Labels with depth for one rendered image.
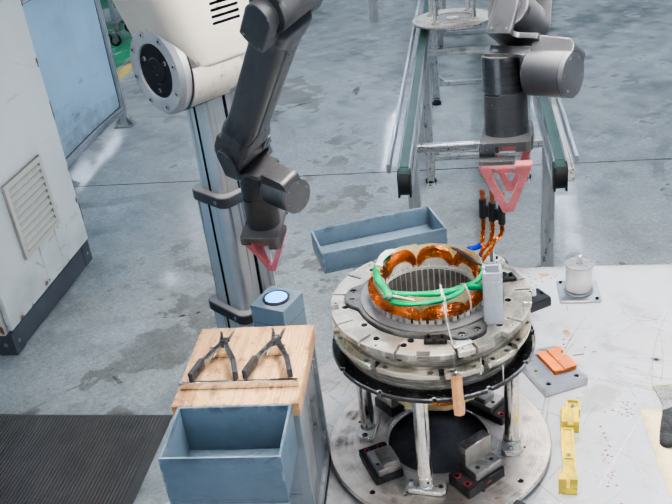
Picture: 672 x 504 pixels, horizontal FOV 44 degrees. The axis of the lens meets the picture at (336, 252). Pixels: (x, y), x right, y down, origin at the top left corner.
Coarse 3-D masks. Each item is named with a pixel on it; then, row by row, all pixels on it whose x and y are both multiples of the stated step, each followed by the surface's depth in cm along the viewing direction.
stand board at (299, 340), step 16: (208, 336) 136; (224, 336) 136; (240, 336) 135; (256, 336) 135; (288, 336) 134; (304, 336) 133; (240, 352) 131; (256, 352) 131; (288, 352) 130; (304, 352) 129; (208, 368) 128; (224, 368) 128; (240, 368) 127; (256, 368) 127; (272, 368) 126; (304, 368) 126; (304, 384) 124; (176, 400) 122; (192, 400) 122; (208, 400) 121; (224, 400) 121; (240, 400) 121; (256, 400) 120; (272, 400) 120; (288, 400) 119
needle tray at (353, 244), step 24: (384, 216) 168; (408, 216) 169; (432, 216) 167; (312, 240) 166; (336, 240) 168; (360, 240) 168; (384, 240) 158; (408, 240) 159; (432, 240) 161; (336, 264) 158; (360, 264) 159
